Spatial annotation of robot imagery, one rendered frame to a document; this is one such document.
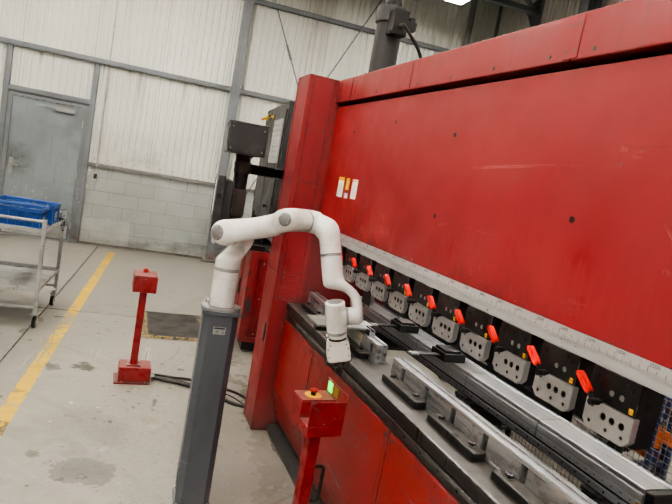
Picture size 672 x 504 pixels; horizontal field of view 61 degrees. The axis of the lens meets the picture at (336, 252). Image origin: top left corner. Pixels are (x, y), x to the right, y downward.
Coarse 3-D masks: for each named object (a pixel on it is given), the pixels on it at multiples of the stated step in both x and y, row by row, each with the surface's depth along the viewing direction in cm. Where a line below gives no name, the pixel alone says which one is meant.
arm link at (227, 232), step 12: (264, 216) 257; (276, 216) 244; (288, 216) 240; (300, 216) 243; (216, 228) 262; (228, 228) 260; (240, 228) 260; (252, 228) 258; (264, 228) 255; (276, 228) 246; (288, 228) 242; (300, 228) 245; (216, 240) 263; (228, 240) 261; (240, 240) 261
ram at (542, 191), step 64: (640, 64) 150; (384, 128) 291; (448, 128) 234; (512, 128) 195; (576, 128) 168; (640, 128) 147; (384, 192) 282; (448, 192) 228; (512, 192) 191; (576, 192) 165; (640, 192) 145; (448, 256) 222; (512, 256) 187; (576, 256) 162; (640, 256) 143; (512, 320) 184; (576, 320) 159; (640, 320) 140
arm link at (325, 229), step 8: (312, 216) 250; (320, 216) 243; (312, 224) 251; (320, 224) 240; (328, 224) 239; (336, 224) 240; (312, 232) 253; (320, 232) 239; (328, 232) 238; (336, 232) 239; (320, 240) 240; (328, 240) 237; (336, 240) 238; (320, 248) 240; (328, 248) 237; (336, 248) 238
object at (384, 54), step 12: (396, 0) 328; (384, 12) 326; (396, 12) 319; (408, 12) 322; (384, 24) 328; (396, 24) 320; (408, 24) 324; (384, 36) 328; (396, 36) 326; (372, 48) 335; (384, 48) 329; (396, 48) 331; (372, 60) 333; (384, 60) 329; (396, 60) 335
